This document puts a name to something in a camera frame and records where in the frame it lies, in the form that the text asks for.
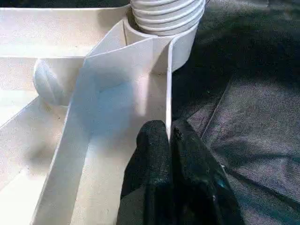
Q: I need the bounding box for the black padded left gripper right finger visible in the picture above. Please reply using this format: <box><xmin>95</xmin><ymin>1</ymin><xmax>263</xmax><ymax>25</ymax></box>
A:
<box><xmin>170</xmin><ymin>119</ymin><xmax>245</xmax><ymax>225</ymax></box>

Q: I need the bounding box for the white plastic table top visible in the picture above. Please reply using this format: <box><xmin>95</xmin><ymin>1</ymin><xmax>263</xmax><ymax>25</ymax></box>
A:
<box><xmin>0</xmin><ymin>7</ymin><xmax>198</xmax><ymax>225</ymax></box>

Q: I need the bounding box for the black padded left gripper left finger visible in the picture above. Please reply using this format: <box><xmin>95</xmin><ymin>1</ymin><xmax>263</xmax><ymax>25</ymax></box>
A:
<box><xmin>116</xmin><ymin>120</ymin><xmax>174</xmax><ymax>225</ymax></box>

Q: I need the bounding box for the white plastic table leg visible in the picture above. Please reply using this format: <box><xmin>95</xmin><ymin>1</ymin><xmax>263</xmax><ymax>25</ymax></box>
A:
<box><xmin>129</xmin><ymin>0</ymin><xmax>206</xmax><ymax>37</ymax></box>

